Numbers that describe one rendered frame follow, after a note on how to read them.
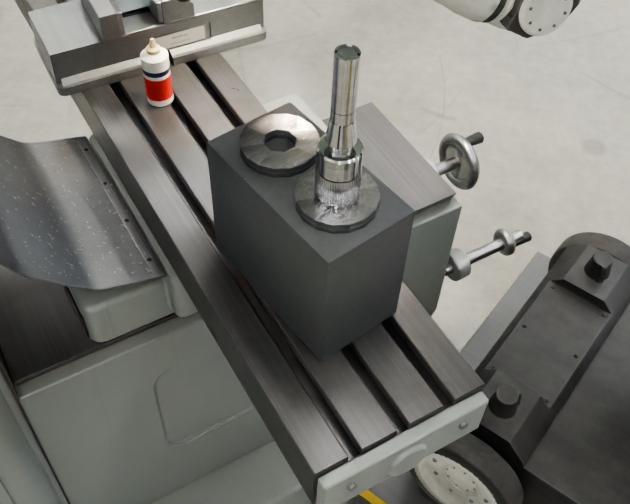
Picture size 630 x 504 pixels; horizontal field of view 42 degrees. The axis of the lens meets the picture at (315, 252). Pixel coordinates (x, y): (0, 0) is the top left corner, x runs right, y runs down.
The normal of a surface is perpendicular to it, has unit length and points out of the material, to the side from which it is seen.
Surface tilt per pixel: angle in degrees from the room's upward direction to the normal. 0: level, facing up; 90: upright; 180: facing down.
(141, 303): 90
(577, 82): 0
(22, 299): 0
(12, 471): 88
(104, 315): 90
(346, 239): 0
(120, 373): 90
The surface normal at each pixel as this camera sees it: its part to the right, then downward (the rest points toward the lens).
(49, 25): 0.04, -0.63
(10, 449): 0.83, 0.43
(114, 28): 0.46, 0.69
